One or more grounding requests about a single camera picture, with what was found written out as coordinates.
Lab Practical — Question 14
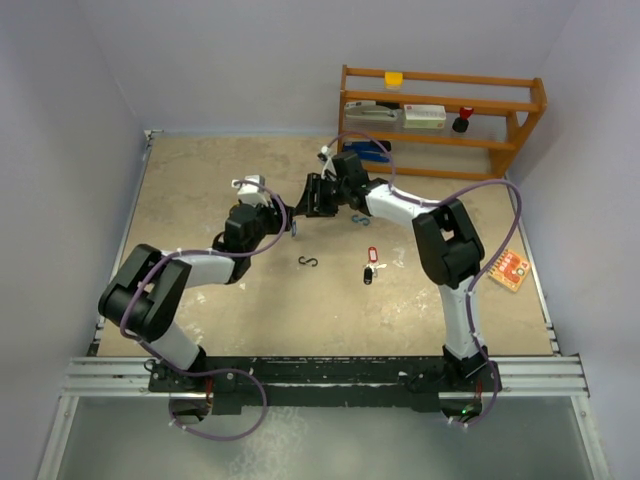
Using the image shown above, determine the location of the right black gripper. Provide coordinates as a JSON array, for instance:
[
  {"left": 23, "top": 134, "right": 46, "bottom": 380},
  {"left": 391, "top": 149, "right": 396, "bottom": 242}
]
[{"left": 294, "top": 173, "right": 350, "bottom": 219}]

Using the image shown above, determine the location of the blue S carabiner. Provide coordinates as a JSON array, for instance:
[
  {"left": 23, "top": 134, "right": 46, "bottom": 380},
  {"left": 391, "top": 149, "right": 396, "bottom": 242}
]
[{"left": 351, "top": 215, "right": 370, "bottom": 226}]

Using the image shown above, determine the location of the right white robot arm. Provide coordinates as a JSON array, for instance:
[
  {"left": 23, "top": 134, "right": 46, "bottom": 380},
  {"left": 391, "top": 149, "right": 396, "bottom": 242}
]
[{"left": 295, "top": 148, "right": 488, "bottom": 391}]

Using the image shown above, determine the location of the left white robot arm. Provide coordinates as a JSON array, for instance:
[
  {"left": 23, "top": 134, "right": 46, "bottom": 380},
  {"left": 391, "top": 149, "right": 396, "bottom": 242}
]
[{"left": 98, "top": 196, "right": 294, "bottom": 392}]

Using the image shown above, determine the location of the black S carabiner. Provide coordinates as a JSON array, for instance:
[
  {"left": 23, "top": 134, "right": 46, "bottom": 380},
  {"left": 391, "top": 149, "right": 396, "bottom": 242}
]
[{"left": 298, "top": 256, "right": 318, "bottom": 267}]

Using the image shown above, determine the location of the blue stapler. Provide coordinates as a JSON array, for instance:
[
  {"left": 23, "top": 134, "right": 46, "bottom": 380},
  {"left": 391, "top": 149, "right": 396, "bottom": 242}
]
[{"left": 342, "top": 141, "right": 389, "bottom": 163}]

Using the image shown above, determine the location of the red key tag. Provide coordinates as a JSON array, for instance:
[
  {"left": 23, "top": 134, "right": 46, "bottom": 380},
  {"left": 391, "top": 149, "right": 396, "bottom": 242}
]
[{"left": 368, "top": 247, "right": 379, "bottom": 264}]

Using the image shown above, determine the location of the grey stapler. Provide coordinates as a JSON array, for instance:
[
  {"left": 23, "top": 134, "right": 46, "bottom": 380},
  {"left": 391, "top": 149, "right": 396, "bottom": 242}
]
[{"left": 344, "top": 100, "right": 400, "bottom": 122}]

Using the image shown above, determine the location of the wooden shelf rack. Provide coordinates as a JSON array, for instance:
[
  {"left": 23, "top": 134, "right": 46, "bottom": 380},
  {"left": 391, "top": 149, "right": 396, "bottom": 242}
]
[{"left": 337, "top": 66, "right": 547, "bottom": 180}]

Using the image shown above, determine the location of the white cardboard box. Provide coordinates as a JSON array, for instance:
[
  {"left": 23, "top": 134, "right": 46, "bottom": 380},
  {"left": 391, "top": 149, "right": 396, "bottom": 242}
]
[{"left": 403, "top": 104, "right": 446, "bottom": 129}]

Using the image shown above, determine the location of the yellow lid jar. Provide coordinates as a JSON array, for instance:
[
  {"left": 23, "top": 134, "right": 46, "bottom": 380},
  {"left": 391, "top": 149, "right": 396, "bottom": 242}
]
[{"left": 384, "top": 71, "right": 404, "bottom": 91}]

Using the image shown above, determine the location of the red black stamp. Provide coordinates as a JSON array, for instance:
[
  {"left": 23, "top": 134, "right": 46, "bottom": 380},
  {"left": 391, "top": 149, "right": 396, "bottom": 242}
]
[{"left": 451, "top": 107, "right": 474, "bottom": 133}]

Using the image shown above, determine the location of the orange packet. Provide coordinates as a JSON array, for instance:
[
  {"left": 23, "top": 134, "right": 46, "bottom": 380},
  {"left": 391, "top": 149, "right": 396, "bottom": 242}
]
[{"left": 488, "top": 249, "right": 531, "bottom": 292}]

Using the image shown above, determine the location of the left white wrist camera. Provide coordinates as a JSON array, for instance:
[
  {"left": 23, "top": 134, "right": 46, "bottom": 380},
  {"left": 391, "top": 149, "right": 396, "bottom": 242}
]
[{"left": 231, "top": 175, "right": 268, "bottom": 206}]

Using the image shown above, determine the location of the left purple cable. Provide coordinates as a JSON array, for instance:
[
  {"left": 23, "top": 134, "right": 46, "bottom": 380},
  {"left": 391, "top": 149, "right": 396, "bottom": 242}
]
[{"left": 119, "top": 178, "right": 290, "bottom": 441}]

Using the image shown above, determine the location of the purple cable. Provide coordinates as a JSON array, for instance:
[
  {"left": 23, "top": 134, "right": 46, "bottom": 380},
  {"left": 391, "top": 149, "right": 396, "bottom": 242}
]
[
  {"left": 319, "top": 131, "right": 525, "bottom": 429},
  {"left": 119, "top": 178, "right": 290, "bottom": 441}
]

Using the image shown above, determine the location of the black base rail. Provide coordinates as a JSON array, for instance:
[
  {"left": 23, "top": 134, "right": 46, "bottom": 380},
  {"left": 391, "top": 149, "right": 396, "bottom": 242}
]
[{"left": 144, "top": 354, "right": 502, "bottom": 417}]

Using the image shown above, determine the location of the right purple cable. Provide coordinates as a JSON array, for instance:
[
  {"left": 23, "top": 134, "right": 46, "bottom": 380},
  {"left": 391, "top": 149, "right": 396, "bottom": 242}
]
[{"left": 319, "top": 131, "right": 525, "bottom": 429}]

